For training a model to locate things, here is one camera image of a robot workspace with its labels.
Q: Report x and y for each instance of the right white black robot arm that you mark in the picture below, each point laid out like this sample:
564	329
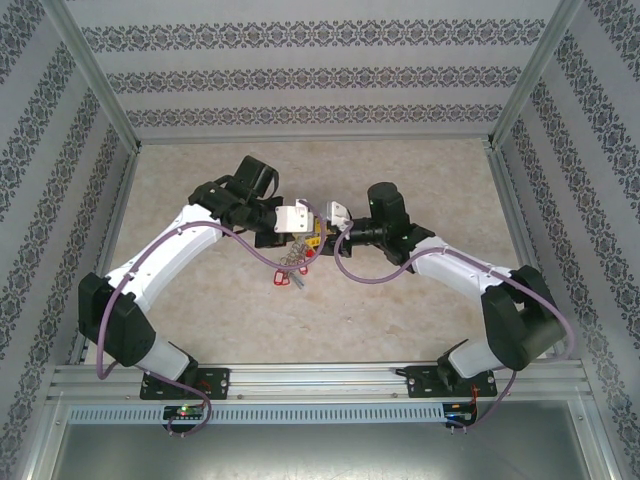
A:
450	265

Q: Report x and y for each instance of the grey metal sheet panel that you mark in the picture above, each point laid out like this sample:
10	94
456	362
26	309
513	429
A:
320	450

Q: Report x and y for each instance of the left green circuit board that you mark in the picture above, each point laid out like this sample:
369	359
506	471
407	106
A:
185	411

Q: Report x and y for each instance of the green circuit board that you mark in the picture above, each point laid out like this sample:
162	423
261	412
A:
460	416
185	411

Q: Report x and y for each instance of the right green circuit board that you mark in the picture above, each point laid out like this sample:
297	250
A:
460	416

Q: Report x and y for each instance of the aluminium frame cross bar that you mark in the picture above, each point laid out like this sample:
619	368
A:
315	138

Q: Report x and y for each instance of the aluminium side rail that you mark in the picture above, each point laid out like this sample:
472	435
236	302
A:
107	250
521	225

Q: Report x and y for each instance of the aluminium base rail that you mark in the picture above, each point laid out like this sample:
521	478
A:
320	382

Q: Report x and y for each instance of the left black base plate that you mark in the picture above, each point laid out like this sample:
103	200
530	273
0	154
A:
215	382

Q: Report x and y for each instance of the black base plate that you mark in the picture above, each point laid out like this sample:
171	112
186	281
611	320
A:
215	382
420	382

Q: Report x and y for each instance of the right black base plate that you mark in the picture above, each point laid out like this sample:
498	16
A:
420	382

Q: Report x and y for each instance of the aluminium frame post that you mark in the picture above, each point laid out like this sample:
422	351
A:
532	75
95	75

